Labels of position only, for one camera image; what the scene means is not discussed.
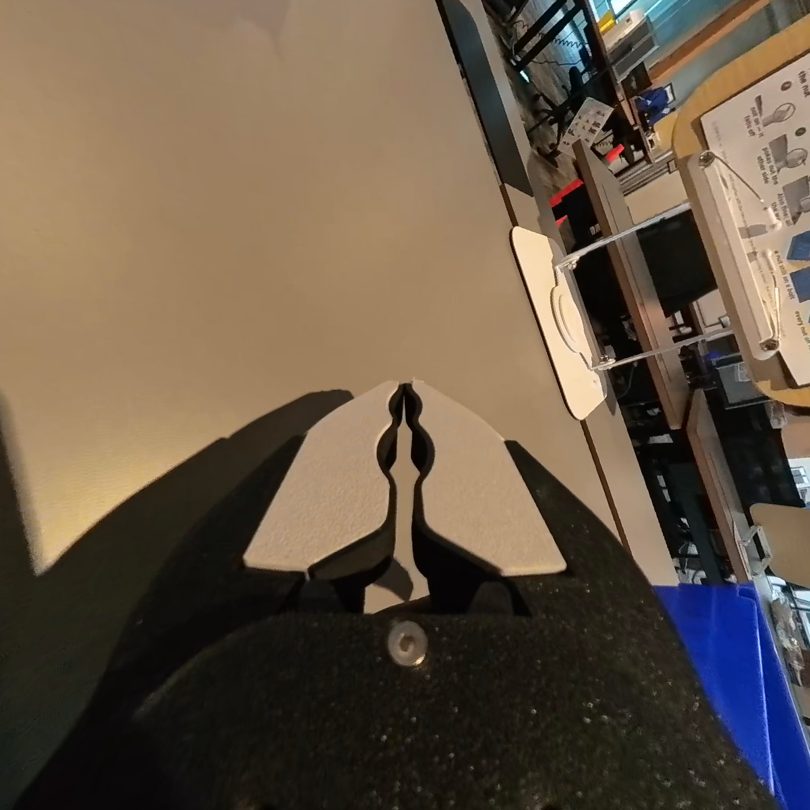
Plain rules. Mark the white instruction poster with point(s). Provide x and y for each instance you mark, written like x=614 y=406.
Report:
x=772 y=215

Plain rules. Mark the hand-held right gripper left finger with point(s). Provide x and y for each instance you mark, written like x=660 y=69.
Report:
x=332 y=487

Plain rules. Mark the blue plastic bin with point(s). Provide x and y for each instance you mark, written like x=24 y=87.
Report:
x=741 y=684

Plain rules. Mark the white poster stand base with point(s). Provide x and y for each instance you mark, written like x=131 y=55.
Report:
x=563 y=317

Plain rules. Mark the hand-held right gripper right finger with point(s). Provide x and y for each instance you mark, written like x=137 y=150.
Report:
x=487 y=487

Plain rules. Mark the black desk mat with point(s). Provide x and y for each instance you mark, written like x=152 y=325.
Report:
x=487 y=89

